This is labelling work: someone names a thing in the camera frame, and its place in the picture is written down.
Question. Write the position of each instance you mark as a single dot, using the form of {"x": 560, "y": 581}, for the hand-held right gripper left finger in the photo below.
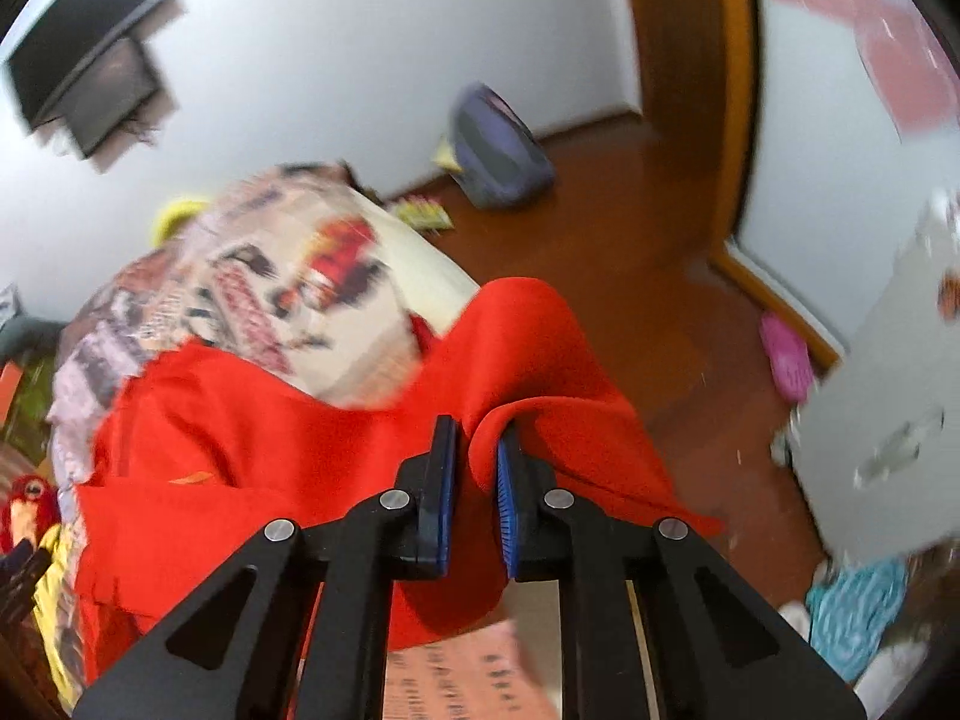
{"x": 444, "y": 495}

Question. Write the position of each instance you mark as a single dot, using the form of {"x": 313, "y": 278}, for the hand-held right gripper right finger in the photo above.
{"x": 506, "y": 510}

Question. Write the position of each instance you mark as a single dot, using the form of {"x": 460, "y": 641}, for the red garment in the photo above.
{"x": 300, "y": 450}

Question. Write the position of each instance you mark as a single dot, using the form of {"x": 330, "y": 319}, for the printed blanket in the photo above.
{"x": 285, "y": 277}

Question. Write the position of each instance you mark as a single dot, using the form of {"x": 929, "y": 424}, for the yellow green packet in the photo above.
{"x": 424, "y": 214}

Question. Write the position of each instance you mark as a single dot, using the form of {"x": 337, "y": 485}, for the pink slipper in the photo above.
{"x": 787, "y": 356}

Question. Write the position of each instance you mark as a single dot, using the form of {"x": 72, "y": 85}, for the grey purple backpack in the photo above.
{"x": 495, "y": 157}

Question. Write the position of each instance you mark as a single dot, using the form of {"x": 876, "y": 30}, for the teal cloth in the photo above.
{"x": 855, "y": 615}

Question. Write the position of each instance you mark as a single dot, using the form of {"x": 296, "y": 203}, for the white cabinet door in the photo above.
{"x": 870, "y": 390}

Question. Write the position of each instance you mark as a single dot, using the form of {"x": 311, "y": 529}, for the yellow round object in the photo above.
{"x": 180, "y": 217}

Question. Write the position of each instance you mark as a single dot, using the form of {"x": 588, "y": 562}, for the yellow cloth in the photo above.
{"x": 56, "y": 607}

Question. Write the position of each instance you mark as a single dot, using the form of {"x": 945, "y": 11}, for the red plush toy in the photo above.
{"x": 30, "y": 510}

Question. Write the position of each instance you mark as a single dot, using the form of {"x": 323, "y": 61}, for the orange box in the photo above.
{"x": 9, "y": 394}

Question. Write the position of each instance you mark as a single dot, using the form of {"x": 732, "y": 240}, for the wooden door frame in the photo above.
{"x": 739, "y": 90}

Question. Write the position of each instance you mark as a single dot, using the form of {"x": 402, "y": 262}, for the black wall television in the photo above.
{"x": 82, "y": 37}

